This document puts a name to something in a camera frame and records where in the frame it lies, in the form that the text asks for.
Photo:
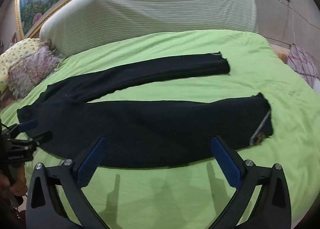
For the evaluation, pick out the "person's left hand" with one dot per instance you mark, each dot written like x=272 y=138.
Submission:
x=17 y=185

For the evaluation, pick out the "green bed sheet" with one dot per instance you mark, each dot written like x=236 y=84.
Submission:
x=175 y=194

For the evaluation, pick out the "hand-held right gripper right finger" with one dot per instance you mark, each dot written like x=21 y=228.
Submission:
x=227 y=166

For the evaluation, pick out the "yellow floral pillow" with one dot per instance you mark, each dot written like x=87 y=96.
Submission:
x=15 y=53

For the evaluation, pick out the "black pants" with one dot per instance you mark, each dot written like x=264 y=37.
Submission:
x=150 y=123

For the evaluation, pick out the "pink checked cloth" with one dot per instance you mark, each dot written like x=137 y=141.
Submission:
x=302 y=66

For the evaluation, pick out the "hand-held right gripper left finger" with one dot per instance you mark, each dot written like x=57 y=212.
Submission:
x=91 y=161

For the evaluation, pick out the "pink floral pillow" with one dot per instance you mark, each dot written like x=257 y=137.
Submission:
x=32 y=71

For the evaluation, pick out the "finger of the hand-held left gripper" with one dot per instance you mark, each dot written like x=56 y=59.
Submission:
x=28 y=125
x=43 y=136

